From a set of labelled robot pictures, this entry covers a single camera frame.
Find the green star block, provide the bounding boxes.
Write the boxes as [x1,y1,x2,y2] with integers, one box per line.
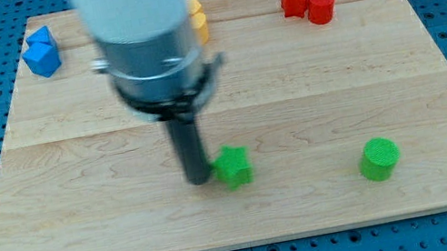
[212,146,253,190]

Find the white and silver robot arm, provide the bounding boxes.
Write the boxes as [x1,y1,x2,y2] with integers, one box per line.
[69,0,223,121]

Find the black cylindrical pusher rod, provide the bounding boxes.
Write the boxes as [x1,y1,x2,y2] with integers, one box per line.
[165,119,212,186]

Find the yellow block front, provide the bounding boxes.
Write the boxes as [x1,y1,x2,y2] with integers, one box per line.
[191,12,210,45]

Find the yellow block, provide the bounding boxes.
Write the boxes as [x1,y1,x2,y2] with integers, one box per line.
[186,0,203,16]
[191,12,210,45]

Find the yellow block rear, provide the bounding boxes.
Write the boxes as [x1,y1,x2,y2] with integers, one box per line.
[186,0,203,16]

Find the wooden board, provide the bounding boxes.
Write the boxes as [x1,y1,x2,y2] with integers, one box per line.
[0,0,447,251]

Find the red cylinder block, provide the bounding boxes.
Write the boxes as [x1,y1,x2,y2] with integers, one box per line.
[308,0,335,25]

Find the green cylinder block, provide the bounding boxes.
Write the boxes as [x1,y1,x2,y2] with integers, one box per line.
[359,137,401,182]

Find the blue cube block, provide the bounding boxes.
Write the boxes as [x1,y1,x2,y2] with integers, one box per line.
[23,43,61,78]

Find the blue wedge block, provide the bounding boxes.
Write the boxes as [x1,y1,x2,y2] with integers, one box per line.
[25,25,57,47]

